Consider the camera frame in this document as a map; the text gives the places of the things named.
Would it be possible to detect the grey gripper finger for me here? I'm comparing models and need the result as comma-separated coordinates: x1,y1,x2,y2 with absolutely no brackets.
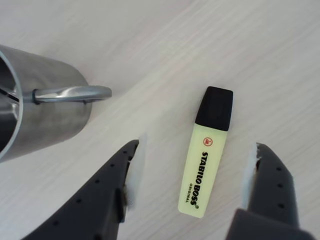
226,142,318,240
21,134,149,240

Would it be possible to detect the yellow highlighter pen black cap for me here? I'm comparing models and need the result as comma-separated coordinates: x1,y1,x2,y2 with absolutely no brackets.
177,86,234,219

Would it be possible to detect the silver metal cup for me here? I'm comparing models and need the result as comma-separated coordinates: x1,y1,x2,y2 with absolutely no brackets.
0,44,113,165

